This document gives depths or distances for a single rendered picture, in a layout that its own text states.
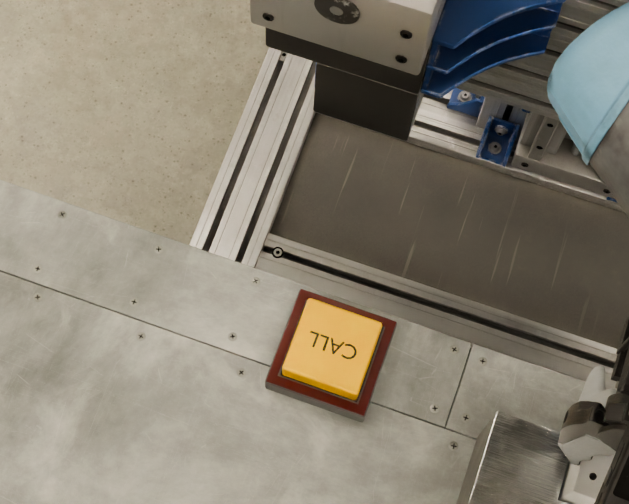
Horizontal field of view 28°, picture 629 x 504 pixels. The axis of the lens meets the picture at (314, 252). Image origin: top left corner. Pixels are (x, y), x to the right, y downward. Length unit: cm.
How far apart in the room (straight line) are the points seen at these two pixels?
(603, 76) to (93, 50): 149
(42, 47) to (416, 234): 70
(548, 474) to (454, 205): 83
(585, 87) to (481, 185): 110
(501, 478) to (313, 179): 86
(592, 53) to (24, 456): 56
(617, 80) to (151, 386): 51
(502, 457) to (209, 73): 121
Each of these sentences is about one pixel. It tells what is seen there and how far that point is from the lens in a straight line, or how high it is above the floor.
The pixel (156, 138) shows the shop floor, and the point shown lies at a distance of 193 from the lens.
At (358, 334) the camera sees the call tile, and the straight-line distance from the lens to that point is 94.
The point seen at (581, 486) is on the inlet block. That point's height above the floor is 92.
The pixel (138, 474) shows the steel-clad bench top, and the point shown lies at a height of 80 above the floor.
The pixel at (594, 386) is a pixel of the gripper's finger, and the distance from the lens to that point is 83.
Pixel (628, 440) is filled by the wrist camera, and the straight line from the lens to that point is 71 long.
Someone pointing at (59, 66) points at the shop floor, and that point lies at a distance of 201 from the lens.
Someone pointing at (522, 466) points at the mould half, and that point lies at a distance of 88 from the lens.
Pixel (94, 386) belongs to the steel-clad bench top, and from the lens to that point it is 98.
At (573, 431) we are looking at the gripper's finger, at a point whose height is 99.
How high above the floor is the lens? 174
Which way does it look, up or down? 70 degrees down
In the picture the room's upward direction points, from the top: 5 degrees clockwise
